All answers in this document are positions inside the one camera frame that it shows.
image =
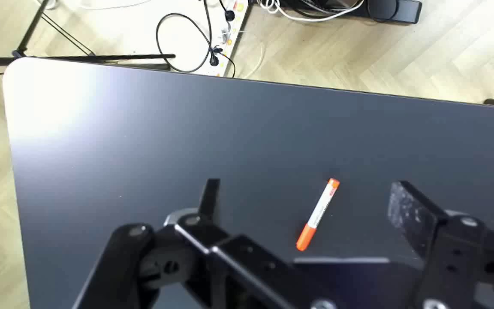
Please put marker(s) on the black floor base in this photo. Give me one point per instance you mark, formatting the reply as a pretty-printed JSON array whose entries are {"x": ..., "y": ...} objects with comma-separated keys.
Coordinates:
[{"x": 395, "y": 9}]

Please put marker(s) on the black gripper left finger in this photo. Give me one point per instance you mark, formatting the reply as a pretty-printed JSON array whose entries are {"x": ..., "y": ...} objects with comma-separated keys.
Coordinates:
[{"x": 145, "y": 269}]

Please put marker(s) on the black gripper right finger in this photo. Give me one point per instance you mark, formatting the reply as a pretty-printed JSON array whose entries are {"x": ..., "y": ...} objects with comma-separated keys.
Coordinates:
[{"x": 464, "y": 263}]

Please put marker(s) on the orange and white marker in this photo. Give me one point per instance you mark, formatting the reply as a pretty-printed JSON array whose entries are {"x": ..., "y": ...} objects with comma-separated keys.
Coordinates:
[{"x": 318, "y": 215}]

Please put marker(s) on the white power strip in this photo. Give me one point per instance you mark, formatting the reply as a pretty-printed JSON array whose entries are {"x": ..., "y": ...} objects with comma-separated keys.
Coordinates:
[{"x": 225, "y": 35}]

